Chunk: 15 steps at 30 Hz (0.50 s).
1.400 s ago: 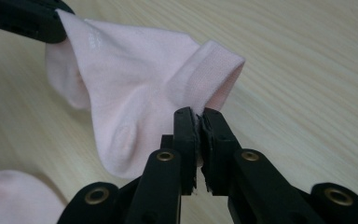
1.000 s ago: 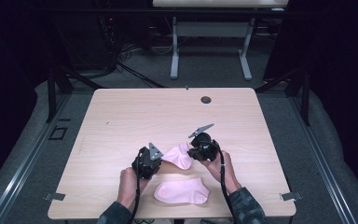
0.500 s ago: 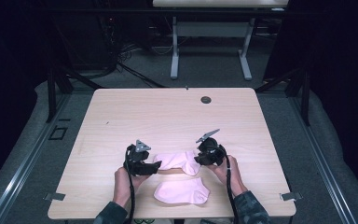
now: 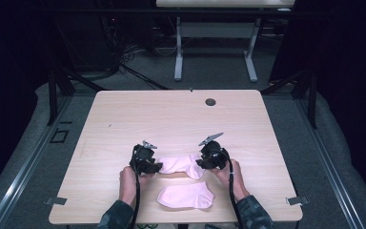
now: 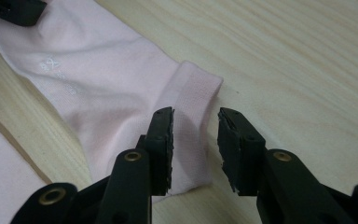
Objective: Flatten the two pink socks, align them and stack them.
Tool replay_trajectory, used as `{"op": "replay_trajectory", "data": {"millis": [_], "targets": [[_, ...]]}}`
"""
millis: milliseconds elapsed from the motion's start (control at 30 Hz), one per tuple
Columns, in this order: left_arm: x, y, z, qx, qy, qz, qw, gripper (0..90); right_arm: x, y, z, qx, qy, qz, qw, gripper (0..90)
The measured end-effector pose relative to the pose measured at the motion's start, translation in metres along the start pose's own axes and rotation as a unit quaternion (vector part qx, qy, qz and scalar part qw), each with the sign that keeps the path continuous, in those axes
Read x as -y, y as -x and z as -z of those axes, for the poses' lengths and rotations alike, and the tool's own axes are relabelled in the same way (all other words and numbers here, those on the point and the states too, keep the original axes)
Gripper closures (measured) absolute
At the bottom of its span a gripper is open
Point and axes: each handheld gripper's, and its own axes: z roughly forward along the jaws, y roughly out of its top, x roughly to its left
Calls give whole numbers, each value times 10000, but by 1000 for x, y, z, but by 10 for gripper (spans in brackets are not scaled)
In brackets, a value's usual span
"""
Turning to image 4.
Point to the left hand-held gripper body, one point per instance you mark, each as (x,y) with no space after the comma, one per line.
(143,157)

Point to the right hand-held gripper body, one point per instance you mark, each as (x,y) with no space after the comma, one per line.
(214,156)

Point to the pink sock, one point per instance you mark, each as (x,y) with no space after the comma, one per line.
(184,165)
(186,195)

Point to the person's right hand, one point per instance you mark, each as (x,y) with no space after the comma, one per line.
(230,179)

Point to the person's left hand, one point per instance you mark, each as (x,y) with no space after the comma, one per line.
(128,186)

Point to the grey table grommet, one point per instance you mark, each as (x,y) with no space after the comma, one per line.
(210,102)

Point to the black metal stand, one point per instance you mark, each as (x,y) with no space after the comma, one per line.
(52,95)
(312,101)

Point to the white desk with grey legs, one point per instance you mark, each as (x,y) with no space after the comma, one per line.
(216,30)

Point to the grey metal table bracket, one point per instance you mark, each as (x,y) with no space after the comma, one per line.
(297,200)
(56,201)

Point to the aluminium floor rail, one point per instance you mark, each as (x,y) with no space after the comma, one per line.
(28,171)
(330,171)

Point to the black horizontal frame bar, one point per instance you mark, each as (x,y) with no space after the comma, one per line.
(139,12)

